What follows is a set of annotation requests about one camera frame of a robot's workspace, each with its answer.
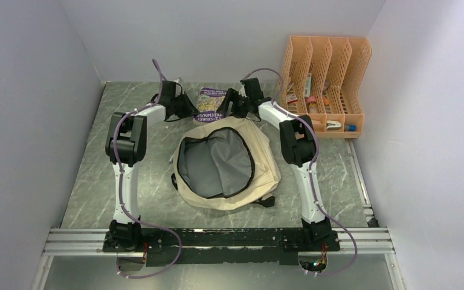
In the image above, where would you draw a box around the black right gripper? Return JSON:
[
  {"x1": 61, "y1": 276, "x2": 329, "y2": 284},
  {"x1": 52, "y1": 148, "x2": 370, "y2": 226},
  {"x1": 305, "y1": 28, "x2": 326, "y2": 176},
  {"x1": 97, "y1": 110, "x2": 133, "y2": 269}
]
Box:
[{"x1": 216, "y1": 89, "x2": 251, "y2": 121}]

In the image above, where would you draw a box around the purple illustrated paperback book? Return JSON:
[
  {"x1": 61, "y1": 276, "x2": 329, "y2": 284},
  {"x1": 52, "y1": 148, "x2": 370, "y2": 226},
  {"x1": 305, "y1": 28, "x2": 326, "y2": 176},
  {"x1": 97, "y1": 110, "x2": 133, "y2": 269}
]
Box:
[{"x1": 193, "y1": 87, "x2": 227, "y2": 125}]

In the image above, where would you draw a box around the beige canvas backpack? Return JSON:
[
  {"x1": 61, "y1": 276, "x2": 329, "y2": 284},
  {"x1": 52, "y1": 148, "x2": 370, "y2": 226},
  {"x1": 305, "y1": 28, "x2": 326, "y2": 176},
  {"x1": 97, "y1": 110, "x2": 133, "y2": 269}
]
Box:
[{"x1": 171, "y1": 117, "x2": 282, "y2": 211}]

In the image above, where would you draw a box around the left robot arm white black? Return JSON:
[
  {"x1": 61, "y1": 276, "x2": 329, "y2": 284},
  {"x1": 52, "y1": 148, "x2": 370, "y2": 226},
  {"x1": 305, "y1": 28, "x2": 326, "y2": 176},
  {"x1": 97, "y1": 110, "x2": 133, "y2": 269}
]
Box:
[{"x1": 105, "y1": 79, "x2": 198, "y2": 251}]

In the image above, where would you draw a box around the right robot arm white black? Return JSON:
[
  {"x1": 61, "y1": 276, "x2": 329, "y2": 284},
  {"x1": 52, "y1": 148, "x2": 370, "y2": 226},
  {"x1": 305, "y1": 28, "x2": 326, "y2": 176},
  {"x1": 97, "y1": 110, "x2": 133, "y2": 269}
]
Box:
[{"x1": 217, "y1": 78, "x2": 333, "y2": 250}]

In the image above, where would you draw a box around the green white packet in organizer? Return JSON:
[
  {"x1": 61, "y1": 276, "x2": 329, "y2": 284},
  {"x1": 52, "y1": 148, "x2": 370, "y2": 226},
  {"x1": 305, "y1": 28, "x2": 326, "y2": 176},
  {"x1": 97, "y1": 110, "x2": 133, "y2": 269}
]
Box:
[{"x1": 304, "y1": 72, "x2": 312, "y2": 98}]

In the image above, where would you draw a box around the orange plastic file organizer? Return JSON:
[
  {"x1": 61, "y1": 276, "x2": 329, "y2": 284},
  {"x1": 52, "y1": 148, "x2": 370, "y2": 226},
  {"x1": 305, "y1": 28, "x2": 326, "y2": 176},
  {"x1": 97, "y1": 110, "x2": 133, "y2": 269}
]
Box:
[{"x1": 279, "y1": 36, "x2": 372, "y2": 139}]

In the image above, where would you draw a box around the white stapler in organizer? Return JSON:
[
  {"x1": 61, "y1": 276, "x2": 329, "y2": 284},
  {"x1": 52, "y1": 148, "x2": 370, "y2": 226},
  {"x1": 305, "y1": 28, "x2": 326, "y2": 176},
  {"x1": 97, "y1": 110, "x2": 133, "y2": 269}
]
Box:
[{"x1": 326, "y1": 120, "x2": 343, "y2": 131}]

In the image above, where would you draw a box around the blue cap item in organizer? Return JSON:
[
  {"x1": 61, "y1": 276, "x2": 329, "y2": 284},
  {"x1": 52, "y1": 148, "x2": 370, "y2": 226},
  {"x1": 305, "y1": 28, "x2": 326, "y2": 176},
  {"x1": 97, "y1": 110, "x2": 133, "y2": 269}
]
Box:
[{"x1": 344, "y1": 124, "x2": 357, "y2": 132}]

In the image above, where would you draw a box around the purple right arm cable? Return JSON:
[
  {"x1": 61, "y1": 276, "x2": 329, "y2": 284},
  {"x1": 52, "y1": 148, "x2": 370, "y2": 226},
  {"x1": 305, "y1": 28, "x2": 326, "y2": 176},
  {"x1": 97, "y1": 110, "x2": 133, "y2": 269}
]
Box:
[{"x1": 242, "y1": 68, "x2": 358, "y2": 277}]

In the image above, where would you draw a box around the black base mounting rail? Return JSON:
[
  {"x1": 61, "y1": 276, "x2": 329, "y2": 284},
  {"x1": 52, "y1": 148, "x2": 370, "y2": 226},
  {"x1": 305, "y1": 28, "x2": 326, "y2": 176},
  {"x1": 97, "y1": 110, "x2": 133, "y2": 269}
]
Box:
[{"x1": 102, "y1": 228, "x2": 341, "y2": 267}]

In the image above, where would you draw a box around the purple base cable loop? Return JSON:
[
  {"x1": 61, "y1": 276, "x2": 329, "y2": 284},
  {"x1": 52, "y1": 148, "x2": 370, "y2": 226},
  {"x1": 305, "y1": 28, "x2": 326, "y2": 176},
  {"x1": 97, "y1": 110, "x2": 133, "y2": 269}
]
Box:
[{"x1": 115, "y1": 240, "x2": 184, "y2": 280}]

